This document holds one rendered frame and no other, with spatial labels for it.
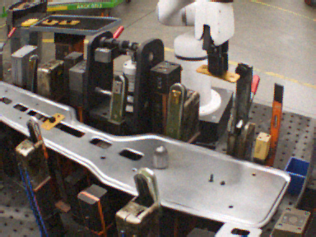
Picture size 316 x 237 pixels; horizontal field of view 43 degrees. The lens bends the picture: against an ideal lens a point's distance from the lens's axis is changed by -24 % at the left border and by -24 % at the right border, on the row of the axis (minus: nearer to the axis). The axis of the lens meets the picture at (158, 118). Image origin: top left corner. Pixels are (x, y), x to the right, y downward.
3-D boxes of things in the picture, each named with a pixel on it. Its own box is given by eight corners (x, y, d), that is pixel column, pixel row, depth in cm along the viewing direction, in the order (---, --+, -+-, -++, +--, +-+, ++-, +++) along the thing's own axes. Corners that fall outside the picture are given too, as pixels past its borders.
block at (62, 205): (54, 206, 138) (37, 130, 124) (75, 188, 148) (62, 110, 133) (66, 212, 136) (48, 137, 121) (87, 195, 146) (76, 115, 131)
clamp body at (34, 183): (34, 235, 123) (6, 147, 105) (53, 220, 132) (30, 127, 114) (54, 248, 119) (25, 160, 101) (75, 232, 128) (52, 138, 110)
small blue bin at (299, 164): (277, 191, 144) (283, 171, 140) (286, 176, 151) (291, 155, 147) (299, 197, 139) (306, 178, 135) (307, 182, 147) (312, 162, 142)
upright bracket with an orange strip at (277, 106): (244, 233, 127) (273, 83, 102) (246, 230, 128) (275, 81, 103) (252, 234, 126) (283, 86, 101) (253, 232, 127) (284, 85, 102)
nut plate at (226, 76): (194, 72, 93) (194, 66, 92) (202, 65, 96) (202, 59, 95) (234, 83, 89) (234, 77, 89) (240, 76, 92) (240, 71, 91)
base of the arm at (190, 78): (181, 83, 187) (178, 40, 177) (228, 95, 179) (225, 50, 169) (156, 109, 173) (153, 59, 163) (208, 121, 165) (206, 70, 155)
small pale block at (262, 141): (232, 239, 125) (256, 138, 107) (237, 232, 128) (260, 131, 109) (241, 241, 124) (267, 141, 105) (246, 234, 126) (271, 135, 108)
